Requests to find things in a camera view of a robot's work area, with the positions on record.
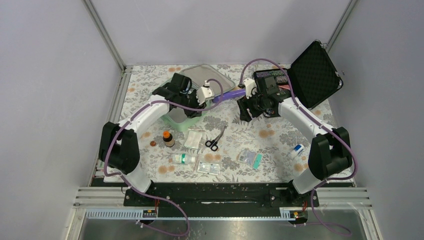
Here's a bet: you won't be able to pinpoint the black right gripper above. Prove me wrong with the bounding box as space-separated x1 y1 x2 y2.
237 89 267 123

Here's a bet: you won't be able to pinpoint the white gauze packet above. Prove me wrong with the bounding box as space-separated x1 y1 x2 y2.
184 130 203 149

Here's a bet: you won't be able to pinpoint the blister pack plasters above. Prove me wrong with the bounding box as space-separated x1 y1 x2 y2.
196 162 221 176

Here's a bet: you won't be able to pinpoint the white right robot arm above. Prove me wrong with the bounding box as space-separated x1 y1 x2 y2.
237 75 353 206

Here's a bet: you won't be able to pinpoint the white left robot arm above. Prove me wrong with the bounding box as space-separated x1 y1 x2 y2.
98 73 214 206

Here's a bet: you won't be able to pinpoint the mint green medicine case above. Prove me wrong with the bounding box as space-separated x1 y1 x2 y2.
161 64 236 132

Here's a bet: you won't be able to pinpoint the purple cylindrical tube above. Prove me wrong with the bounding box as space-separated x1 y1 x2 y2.
212 88 246 103

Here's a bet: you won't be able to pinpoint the brown bottle orange cap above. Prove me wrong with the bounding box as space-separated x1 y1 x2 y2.
162 130 175 148

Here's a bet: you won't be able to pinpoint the black scissors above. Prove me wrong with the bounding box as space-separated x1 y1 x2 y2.
205 125 227 152

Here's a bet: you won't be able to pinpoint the small bag teal strip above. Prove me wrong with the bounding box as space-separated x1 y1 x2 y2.
237 148 263 169

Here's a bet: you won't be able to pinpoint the floral table mat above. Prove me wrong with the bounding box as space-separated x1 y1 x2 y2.
103 63 355 184

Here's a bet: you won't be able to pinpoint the white bottle green label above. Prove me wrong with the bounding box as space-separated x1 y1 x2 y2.
172 153 196 165

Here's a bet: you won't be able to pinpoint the black poker chip case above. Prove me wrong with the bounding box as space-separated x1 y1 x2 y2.
253 40 344 119

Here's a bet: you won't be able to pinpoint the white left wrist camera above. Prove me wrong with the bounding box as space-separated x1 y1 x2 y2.
196 84 215 106

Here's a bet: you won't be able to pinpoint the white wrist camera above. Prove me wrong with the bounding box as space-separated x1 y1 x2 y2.
242 78 258 99
196 84 215 106

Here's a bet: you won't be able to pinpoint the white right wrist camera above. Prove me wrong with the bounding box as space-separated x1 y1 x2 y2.
242 78 258 99

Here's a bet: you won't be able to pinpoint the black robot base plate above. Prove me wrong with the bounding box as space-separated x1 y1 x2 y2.
123 182 320 218

